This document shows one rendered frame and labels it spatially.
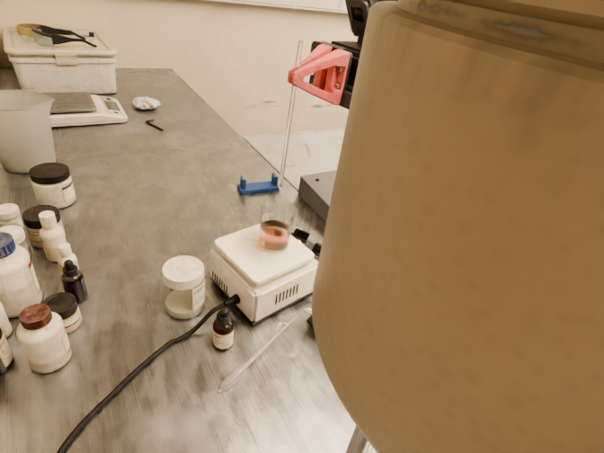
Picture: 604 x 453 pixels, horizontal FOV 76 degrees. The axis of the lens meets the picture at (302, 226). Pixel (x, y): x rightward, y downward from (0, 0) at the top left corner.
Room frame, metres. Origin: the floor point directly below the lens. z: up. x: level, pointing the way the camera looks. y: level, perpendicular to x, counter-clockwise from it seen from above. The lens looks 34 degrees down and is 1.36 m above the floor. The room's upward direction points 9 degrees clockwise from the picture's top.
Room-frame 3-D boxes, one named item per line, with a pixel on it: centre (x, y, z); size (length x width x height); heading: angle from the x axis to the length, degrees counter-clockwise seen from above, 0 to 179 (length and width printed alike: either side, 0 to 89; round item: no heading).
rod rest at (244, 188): (0.82, 0.12, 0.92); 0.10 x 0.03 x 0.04; 120
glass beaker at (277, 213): (0.49, 0.04, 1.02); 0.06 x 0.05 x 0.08; 81
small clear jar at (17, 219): (0.53, 0.52, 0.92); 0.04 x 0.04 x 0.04
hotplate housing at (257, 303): (0.50, 0.04, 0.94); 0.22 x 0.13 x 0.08; 136
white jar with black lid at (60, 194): (0.64, 0.50, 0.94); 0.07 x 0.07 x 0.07
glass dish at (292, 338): (0.39, 0.00, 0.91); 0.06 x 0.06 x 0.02
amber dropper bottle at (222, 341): (0.36, 0.09, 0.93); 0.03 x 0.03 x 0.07
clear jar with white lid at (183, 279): (0.42, 0.16, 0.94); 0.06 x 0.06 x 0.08
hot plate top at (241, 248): (0.48, 0.05, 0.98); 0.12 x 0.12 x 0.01; 46
